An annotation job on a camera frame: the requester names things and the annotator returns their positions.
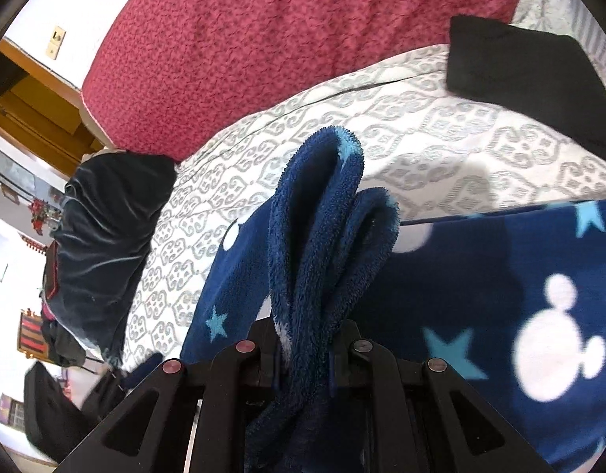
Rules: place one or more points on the beige wall switch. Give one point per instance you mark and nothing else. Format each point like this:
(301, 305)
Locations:
(55, 40)

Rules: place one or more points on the black bag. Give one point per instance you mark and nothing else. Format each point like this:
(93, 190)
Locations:
(56, 414)

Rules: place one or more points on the white grey patterned bed sheet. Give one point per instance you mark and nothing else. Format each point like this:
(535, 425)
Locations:
(431, 143)

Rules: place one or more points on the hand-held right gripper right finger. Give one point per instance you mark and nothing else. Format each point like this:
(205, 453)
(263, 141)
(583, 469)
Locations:
(372, 384)

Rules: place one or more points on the red patterned pillow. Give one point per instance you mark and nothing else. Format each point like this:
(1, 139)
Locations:
(283, 44)

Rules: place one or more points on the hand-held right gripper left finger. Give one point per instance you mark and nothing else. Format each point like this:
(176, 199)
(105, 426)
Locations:
(238, 384)

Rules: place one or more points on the dark velvet cloth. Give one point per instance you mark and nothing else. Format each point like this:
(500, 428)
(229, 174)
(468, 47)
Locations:
(105, 236)

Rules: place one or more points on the wooden door frame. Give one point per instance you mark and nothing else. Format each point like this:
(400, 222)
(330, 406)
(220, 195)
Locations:
(41, 108)

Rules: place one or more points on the blue fleece star-print pants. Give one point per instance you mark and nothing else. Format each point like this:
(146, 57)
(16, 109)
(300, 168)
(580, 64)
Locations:
(480, 276)

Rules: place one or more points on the black folded cloth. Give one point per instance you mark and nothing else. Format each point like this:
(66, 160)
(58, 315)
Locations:
(519, 69)

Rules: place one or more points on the red hanging decoration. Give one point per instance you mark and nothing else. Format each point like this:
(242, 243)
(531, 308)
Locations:
(41, 214)

